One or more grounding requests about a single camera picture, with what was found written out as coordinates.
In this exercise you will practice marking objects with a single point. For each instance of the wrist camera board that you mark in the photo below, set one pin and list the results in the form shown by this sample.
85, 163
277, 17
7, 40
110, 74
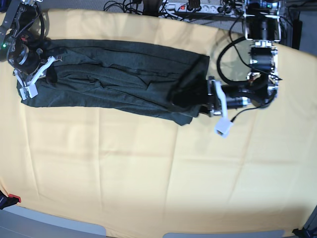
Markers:
28, 92
223, 127

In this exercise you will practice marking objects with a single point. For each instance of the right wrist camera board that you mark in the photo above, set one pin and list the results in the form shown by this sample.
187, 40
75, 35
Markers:
28, 92

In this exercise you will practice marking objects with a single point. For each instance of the dark teal long-sleeve shirt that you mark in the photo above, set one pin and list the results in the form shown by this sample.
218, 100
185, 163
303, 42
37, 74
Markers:
133, 77

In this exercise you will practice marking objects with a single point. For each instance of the white power strip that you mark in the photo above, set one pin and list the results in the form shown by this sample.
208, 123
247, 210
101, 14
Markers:
183, 8

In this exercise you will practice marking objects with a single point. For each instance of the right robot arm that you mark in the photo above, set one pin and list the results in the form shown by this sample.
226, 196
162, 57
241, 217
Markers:
21, 38

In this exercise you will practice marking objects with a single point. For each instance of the black corner clamp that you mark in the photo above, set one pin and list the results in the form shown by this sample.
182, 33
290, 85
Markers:
305, 233

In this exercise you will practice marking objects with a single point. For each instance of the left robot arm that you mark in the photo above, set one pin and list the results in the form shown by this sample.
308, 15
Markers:
261, 26

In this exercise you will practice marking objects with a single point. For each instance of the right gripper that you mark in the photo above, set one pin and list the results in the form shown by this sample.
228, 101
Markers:
32, 64

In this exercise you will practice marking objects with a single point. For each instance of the red and black clamp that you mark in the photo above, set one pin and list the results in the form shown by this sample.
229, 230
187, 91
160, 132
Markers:
8, 200

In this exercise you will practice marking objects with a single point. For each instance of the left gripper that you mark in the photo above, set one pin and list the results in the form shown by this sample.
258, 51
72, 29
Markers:
219, 100

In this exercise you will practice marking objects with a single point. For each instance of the yellow table cover cloth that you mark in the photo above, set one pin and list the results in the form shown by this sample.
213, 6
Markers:
142, 177

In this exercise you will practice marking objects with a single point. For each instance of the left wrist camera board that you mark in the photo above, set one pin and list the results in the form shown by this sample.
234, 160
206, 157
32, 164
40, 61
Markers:
223, 127

